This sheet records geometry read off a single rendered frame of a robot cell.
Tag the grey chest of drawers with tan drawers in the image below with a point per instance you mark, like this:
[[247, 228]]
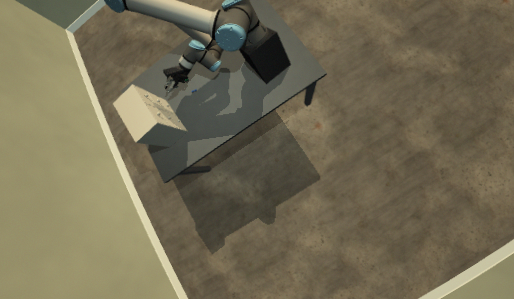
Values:
[[141, 123]]

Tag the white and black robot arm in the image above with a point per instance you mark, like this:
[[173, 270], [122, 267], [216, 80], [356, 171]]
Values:
[[229, 31]]

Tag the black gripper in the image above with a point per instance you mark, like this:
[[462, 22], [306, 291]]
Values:
[[175, 79]]

